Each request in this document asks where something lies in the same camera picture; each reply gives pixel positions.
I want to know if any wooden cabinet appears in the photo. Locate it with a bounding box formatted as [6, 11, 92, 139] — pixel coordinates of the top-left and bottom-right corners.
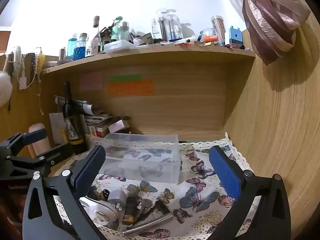
[0, 26, 12, 53]

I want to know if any white fluffy headband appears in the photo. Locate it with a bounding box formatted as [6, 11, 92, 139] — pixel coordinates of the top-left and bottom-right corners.
[12, 46, 23, 75]

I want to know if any white charger plug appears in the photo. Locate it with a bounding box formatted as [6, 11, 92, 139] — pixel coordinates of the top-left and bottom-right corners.
[108, 189, 125, 210]

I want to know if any silver cap clear bottle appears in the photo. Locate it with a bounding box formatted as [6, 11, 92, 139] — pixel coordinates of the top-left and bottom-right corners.
[117, 21, 130, 42]

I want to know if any blue pencil sharpener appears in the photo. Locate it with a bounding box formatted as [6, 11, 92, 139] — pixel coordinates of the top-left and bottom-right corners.
[228, 26, 243, 46]

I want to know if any white handheld thermometer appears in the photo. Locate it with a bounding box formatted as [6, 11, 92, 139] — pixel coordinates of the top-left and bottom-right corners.
[79, 196, 120, 230]

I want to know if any clear plastic storage box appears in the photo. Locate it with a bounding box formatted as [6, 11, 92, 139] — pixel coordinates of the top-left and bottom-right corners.
[96, 133, 181, 185]

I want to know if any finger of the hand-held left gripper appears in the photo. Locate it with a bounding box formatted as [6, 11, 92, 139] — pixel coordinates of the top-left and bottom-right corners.
[7, 143, 73, 178]
[0, 129, 47, 155]

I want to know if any blue liquid bottle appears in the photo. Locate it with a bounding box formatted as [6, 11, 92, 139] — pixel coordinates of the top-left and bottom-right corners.
[67, 33, 78, 59]

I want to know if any yellow ribbon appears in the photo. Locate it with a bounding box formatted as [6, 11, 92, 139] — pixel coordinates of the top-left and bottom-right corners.
[36, 50, 47, 74]

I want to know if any pink sticky note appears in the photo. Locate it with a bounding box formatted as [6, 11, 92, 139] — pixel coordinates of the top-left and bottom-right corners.
[79, 72, 103, 91]

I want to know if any blue bead jar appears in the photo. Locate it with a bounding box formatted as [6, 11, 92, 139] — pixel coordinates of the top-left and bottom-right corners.
[74, 33, 88, 60]

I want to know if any silver metal rod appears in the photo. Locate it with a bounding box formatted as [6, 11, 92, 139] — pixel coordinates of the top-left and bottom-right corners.
[122, 214, 173, 235]

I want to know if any green sticky note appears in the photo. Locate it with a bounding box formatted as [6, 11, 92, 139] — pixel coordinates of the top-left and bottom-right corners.
[110, 74, 142, 82]

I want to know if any wooden shelf board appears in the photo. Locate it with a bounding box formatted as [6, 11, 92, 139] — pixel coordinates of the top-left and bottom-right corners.
[41, 44, 255, 74]

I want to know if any white charging cable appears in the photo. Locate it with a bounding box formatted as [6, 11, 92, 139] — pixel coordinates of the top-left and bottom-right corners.
[12, 46, 28, 90]

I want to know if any black lace ribbon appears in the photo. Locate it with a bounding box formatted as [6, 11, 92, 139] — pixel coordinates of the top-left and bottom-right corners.
[26, 52, 37, 85]

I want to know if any mauve curtain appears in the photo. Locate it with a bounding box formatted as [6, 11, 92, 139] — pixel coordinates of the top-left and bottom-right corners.
[207, 0, 312, 65]

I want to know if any stack of magazines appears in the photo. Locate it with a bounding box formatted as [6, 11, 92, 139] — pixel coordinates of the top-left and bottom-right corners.
[54, 95, 130, 138]

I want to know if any black plug adapter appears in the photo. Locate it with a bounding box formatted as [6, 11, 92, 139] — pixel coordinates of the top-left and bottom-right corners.
[96, 189, 110, 202]

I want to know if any small white carton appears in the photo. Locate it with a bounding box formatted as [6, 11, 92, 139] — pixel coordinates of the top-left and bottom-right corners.
[108, 120, 125, 133]

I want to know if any dark wine bottle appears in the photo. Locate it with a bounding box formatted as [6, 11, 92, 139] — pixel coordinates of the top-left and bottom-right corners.
[62, 81, 87, 154]

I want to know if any black clip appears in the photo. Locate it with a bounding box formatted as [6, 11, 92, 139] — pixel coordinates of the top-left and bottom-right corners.
[135, 200, 169, 223]

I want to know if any beige cylinder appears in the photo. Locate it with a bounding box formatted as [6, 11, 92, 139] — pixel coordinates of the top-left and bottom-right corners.
[28, 123, 52, 158]

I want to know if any orange sticky note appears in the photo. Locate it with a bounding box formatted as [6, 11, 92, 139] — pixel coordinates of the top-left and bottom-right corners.
[108, 79, 154, 97]

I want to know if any toothbrush blister pack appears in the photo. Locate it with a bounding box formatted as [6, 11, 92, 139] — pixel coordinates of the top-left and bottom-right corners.
[165, 14, 182, 41]
[151, 10, 168, 40]

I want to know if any clear pencil tube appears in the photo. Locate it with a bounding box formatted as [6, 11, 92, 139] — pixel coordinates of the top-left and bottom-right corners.
[211, 15, 227, 47]

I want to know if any green pump bottle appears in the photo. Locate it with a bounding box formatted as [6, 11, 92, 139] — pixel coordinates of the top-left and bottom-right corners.
[111, 17, 123, 43]

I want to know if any white paper note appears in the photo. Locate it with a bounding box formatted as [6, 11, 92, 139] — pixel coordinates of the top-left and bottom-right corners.
[49, 112, 66, 144]

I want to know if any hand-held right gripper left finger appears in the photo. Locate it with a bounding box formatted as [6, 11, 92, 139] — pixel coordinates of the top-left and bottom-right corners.
[22, 145, 107, 240]

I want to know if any butterfly print tablecloth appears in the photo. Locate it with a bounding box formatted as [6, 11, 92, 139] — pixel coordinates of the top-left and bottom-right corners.
[51, 132, 258, 240]

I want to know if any clear corked bottle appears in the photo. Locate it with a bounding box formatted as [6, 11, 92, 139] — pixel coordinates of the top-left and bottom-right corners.
[86, 16, 102, 55]

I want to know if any white fluffy pompom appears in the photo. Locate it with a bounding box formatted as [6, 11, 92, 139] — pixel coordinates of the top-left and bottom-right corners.
[0, 71, 13, 108]

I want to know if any glass jar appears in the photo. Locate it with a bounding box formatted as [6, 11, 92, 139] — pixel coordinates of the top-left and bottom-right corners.
[200, 28, 217, 43]

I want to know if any white flat plastic case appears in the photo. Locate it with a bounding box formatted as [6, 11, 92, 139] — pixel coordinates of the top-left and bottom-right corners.
[104, 39, 135, 53]

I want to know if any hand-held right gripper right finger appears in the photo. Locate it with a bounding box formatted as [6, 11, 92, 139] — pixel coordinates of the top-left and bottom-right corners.
[208, 145, 292, 240]

